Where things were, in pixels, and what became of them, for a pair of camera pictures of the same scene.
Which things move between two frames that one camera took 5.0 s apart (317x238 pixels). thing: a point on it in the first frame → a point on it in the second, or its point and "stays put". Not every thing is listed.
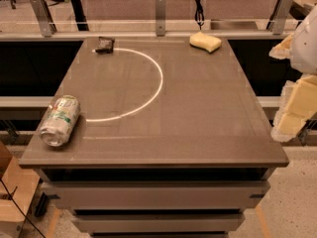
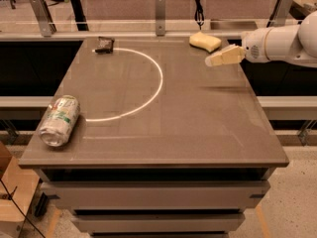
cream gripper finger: (298, 104) → (231, 56)
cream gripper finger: (282, 50) → (227, 49)
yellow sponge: (205, 42) stays put
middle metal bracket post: (160, 5) stays put
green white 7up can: (59, 121) stays put
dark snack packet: (105, 45) stays put
